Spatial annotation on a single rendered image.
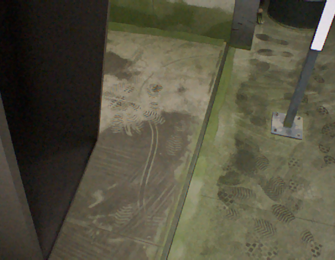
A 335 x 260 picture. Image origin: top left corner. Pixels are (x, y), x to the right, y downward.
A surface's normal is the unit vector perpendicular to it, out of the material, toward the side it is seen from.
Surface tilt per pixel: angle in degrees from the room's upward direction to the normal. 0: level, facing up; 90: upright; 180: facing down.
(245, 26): 90
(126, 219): 0
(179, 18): 90
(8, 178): 91
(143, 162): 0
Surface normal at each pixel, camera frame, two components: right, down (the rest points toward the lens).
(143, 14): -0.29, 0.70
